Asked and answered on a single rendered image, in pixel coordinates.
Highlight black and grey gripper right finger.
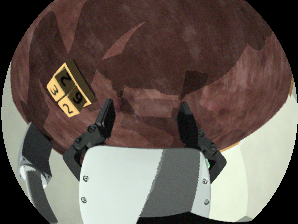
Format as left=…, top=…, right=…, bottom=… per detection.
left=176, top=102, right=227, bottom=184

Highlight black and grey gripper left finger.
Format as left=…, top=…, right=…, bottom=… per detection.
left=63, top=99, right=116, bottom=182

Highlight yellow number cube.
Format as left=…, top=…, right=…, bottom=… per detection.
left=58, top=85, right=87, bottom=117
left=47, top=68, right=75, bottom=101

